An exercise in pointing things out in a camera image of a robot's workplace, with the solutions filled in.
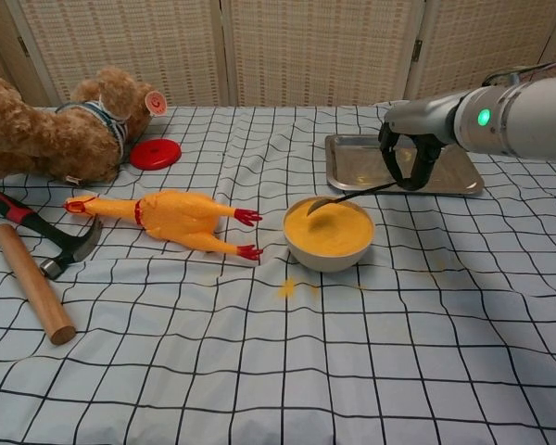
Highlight dark metal spoon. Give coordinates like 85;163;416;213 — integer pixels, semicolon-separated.
306;181;400;218

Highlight spilled yellow powder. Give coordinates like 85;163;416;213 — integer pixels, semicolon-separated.
277;277;320;300

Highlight red black claw hammer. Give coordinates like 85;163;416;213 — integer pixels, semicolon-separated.
0;180;105;281

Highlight red plastic disc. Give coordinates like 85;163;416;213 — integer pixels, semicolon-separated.
129;138;183;172

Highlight round red white tag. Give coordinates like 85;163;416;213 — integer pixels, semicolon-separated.
144;91;167;117

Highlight wooden rolling pin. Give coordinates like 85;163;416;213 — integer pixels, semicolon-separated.
0;223;77;346

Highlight yellow rubber chicken toy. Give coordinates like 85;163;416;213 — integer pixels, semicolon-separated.
63;189;264;262

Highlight bowl of yellow powder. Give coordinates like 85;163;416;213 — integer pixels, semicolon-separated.
283;195;375;273

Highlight brown teddy bear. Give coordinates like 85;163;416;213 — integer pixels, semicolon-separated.
0;66;168;185

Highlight metal tray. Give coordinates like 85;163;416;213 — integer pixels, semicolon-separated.
324;133;486;197

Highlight blue checkered tablecloth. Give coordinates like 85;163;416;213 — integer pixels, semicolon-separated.
0;105;556;445

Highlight thin forearm wire bundle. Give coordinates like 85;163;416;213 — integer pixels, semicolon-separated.
483;58;556;87

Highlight beige folding screen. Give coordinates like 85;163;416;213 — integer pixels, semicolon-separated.
0;0;556;108

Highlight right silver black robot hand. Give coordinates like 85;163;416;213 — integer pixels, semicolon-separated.
378;92;462;192

